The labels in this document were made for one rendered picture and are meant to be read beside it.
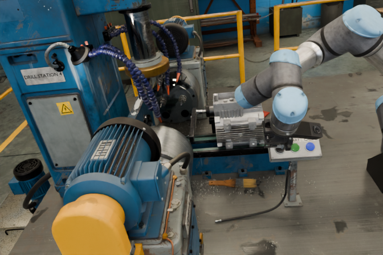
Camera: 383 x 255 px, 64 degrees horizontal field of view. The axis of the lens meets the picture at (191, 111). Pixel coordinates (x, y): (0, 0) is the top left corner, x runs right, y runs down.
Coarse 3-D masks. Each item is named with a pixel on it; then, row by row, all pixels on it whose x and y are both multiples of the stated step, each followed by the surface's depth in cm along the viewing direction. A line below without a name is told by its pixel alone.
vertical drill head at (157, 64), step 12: (144, 0) 111; (144, 12) 111; (132, 24) 112; (144, 24) 113; (132, 36) 114; (144, 36) 114; (132, 48) 118; (144, 48) 116; (132, 60) 120; (144, 60) 118; (156, 60) 118; (168, 60) 122; (144, 72) 116; (156, 72) 117
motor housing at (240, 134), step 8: (248, 112) 127; (256, 112) 127; (232, 120) 127; (240, 120) 126; (256, 120) 125; (216, 128) 126; (232, 128) 126; (240, 128) 125; (248, 128) 124; (256, 128) 125; (216, 136) 129; (224, 136) 127; (232, 136) 127; (240, 136) 127; (248, 136) 126; (256, 136) 127; (224, 144) 135; (240, 144) 133; (248, 144) 133
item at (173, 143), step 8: (152, 128) 110; (160, 128) 110; (168, 128) 111; (160, 136) 106; (168, 136) 107; (176, 136) 109; (184, 136) 113; (168, 144) 103; (176, 144) 105; (184, 144) 109; (168, 152) 99; (176, 152) 102; (192, 152) 114; (168, 160) 98; (184, 160) 102; (192, 160) 111
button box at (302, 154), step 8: (304, 144) 106; (272, 152) 106; (288, 152) 106; (296, 152) 105; (304, 152) 105; (312, 152) 104; (320, 152) 104; (272, 160) 106; (280, 160) 107; (288, 160) 107; (296, 160) 108; (304, 160) 108
